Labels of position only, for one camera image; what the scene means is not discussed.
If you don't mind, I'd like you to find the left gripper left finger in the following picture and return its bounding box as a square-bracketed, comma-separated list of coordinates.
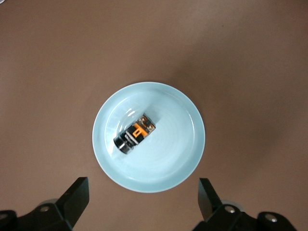
[0, 177, 90, 231]

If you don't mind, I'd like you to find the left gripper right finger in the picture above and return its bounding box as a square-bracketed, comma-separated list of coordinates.
[194, 177, 299, 231]

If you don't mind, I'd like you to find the orange push-button switch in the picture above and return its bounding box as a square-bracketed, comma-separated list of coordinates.
[113, 115, 157, 154]

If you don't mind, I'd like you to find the light blue round plate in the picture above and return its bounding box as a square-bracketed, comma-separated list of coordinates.
[92, 82, 207, 193]

